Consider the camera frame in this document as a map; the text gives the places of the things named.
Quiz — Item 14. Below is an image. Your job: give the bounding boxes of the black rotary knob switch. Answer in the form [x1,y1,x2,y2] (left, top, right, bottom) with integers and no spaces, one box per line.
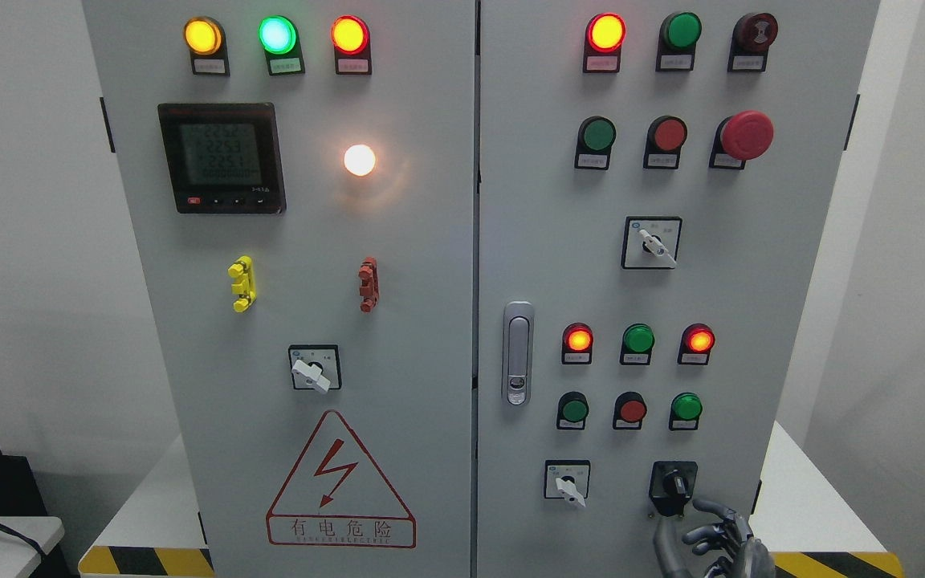
[647,461,698,517]

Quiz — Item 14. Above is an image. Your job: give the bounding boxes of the green push button lower right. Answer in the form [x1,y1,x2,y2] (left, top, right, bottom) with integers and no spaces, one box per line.
[668,392,703,431]

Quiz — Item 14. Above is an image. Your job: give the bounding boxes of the green indicator middle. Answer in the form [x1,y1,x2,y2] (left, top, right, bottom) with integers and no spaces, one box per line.
[619,324,656,365]

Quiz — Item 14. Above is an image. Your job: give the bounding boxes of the red push button lower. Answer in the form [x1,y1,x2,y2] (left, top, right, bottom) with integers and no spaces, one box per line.
[612,392,647,430]

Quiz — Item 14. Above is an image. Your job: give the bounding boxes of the black digital power meter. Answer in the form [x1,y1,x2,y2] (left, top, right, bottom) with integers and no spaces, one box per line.
[157,102,286,214]

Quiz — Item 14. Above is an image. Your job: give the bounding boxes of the white selector switch left door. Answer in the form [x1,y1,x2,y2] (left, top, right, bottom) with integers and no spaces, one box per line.
[287,344,342,393]

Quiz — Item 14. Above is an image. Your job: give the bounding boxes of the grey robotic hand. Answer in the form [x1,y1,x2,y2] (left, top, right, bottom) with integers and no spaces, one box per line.
[653,499,776,577]

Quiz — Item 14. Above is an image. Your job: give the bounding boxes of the red lit indicator middle left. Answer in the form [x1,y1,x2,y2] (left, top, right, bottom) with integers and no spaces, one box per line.
[560,323,594,364]

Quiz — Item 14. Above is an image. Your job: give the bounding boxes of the red push button upper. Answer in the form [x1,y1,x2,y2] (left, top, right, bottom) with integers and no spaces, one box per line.
[643,115,689,169]

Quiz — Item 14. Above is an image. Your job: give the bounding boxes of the grey right cabinet door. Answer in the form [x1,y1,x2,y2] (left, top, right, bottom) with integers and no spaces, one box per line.
[475,1,878,577]

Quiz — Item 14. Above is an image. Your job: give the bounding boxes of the white selector switch lower right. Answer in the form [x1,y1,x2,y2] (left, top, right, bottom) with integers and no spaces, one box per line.
[544,458,591,509]

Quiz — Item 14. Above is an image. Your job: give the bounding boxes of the white selector switch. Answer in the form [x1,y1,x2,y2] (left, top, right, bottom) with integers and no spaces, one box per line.
[544,458,591,509]
[621,216,683,270]

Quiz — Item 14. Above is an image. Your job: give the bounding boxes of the white side table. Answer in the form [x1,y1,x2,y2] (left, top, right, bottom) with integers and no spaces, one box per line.
[0,516,65,577]

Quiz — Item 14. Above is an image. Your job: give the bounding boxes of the green push button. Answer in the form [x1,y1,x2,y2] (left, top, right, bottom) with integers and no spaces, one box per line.
[575,115,617,169]
[668,392,703,431]
[556,391,589,430]

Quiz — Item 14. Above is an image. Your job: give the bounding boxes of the red indicator middle right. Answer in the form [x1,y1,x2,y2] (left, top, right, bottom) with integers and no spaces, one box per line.
[678,324,715,365]

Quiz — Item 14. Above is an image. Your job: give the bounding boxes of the grey left cabinet door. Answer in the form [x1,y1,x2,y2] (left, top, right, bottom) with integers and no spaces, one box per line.
[84,1,476,577]

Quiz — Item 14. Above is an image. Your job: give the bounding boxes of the green push button upper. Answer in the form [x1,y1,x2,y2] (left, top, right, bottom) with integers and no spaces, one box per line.
[575,115,617,169]

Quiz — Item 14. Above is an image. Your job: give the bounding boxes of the white glowing lamp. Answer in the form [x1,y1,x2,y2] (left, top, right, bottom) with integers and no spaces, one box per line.
[344,144,376,178]

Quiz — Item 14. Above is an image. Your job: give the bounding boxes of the grey cabinet door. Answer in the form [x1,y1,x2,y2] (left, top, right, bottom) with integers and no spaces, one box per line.
[84,1,476,577]
[475,1,878,577]

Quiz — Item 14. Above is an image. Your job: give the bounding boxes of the green lit indicator light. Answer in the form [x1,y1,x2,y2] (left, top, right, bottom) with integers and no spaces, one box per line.
[258,14,304,76]

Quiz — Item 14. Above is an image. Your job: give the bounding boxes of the green indicator top right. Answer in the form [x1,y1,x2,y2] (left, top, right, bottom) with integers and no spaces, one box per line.
[656,11,703,72]

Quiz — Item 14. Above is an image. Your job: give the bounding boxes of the green push button lower left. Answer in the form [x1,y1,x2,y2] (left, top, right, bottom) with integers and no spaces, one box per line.
[556,391,589,430]

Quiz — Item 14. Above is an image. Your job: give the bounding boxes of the white selector switch upper right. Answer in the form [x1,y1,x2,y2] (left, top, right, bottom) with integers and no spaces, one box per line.
[621,216,683,270]

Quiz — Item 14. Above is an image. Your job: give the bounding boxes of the red-orange indicator light left door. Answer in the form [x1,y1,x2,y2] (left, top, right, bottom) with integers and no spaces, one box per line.
[330,14,372,75]

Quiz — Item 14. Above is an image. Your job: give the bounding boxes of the red emergency stop button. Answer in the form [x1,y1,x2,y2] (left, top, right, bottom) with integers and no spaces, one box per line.
[709,110,775,169]

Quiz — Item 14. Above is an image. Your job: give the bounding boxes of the dark red buzzer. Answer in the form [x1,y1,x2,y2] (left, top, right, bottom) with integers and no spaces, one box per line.
[727,12,779,73]

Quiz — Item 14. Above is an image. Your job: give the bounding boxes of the red push button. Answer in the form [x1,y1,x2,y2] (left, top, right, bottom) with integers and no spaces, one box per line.
[612,392,647,430]
[643,115,689,169]

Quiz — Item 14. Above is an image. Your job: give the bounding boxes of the red lit indicator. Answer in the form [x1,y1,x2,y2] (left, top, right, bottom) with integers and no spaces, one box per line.
[560,323,594,364]
[581,12,626,74]

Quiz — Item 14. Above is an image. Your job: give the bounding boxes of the red lit indicator top right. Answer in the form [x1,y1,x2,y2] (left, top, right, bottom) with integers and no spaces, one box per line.
[581,12,626,74]

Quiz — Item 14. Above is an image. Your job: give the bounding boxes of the yellow indicator light top left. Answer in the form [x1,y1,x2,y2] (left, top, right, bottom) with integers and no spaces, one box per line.
[183,16,229,75]

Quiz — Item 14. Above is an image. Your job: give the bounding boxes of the silver door latch handle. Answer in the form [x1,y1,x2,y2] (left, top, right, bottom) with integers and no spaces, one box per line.
[502,301,535,406]

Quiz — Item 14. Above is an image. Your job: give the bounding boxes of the red electric warning sticker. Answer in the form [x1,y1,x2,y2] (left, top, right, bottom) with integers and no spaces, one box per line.
[267,410,416,548]

